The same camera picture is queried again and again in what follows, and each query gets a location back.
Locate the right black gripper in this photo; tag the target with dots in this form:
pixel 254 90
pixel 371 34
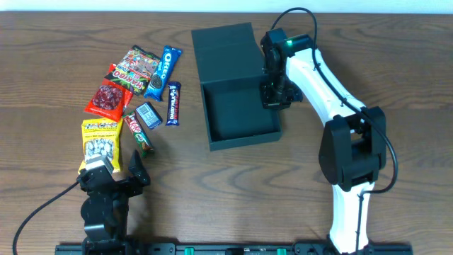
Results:
pixel 277 98

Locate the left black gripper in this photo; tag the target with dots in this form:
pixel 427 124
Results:
pixel 141 177

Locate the black gift box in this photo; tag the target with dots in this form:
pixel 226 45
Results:
pixel 229 65

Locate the Haribo gummy candy bag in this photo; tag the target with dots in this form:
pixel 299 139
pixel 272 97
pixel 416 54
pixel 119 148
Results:
pixel 134 70

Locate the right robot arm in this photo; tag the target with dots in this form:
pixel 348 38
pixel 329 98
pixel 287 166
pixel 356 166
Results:
pixel 351 153

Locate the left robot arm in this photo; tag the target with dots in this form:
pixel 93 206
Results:
pixel 105 211

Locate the blue Oreo cookie pack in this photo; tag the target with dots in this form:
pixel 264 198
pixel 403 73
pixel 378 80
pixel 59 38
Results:
pixel 163 72

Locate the red green KitKat bar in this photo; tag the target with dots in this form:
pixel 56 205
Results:
pixel 141 138

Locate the yellow sunflower seed bag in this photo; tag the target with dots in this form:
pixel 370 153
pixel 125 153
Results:
pixel 101 137

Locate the small dark blue carton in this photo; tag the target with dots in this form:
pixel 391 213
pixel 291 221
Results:
pixel 149 115

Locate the red dried fruit bag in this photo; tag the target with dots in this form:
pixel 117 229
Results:
pixel 109 101

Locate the Dairy Milk chocolate bar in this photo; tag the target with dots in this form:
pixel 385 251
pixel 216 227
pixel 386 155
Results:
pixel 173 103

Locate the black mounting rail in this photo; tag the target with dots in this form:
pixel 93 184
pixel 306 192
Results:
pixel 299 248

